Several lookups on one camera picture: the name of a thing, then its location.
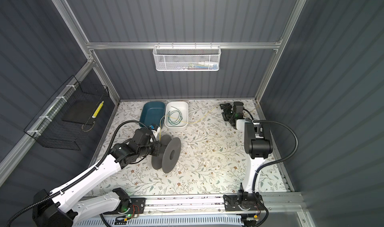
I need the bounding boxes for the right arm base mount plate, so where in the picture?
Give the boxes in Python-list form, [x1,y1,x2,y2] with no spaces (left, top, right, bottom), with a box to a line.
[223,195,264,212]

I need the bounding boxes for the items inside white basket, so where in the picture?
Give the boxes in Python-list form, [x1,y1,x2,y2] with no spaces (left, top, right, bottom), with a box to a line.
[174,61,220,70]

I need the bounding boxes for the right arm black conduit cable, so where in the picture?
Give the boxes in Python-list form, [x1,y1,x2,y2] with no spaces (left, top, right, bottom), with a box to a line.
[242,108,300,227]

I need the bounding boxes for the green cable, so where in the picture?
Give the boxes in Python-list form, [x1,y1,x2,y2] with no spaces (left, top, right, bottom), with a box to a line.
[167,106,183,127]

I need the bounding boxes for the teal plastic bin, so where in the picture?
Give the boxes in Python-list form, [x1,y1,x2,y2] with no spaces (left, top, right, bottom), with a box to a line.
[139,101,166,131]

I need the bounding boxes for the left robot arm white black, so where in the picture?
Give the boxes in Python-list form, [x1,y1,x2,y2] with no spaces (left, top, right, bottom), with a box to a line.
[32,128,161,227]

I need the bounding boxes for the black wire wall basket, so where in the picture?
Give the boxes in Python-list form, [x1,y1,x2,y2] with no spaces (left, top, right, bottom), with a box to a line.
[24,77,110,151]

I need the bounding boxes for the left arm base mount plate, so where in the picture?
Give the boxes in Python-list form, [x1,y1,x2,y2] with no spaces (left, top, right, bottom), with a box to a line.
[104,198,147,215]

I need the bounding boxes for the white slotted cable duct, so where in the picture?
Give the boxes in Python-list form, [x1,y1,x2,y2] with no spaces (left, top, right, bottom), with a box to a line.
[67,214,244,227]

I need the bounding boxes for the grey perforated cable spool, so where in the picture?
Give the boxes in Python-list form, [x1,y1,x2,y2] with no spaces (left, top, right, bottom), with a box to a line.
[151,135,182,174]

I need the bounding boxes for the yellow marker pen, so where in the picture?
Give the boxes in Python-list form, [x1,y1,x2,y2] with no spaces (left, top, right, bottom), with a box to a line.
[92,101,104,119]

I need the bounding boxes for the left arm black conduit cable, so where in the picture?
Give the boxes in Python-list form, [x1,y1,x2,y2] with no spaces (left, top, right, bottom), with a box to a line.
[4,120,151,227]

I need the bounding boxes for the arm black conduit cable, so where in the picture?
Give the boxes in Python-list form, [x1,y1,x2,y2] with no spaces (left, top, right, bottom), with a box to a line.
[242,108,300,227]
[4,120,151,227]

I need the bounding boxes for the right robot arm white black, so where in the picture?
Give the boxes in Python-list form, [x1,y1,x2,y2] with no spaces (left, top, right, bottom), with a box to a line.
[220,101,273,210]

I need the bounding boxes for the white mesh wall basket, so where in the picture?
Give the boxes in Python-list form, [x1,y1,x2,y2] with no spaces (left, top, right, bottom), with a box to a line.
[153,44,222,71]

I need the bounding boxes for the white plastic bin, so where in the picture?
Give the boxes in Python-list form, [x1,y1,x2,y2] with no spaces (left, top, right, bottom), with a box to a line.
[165,101,189,132]

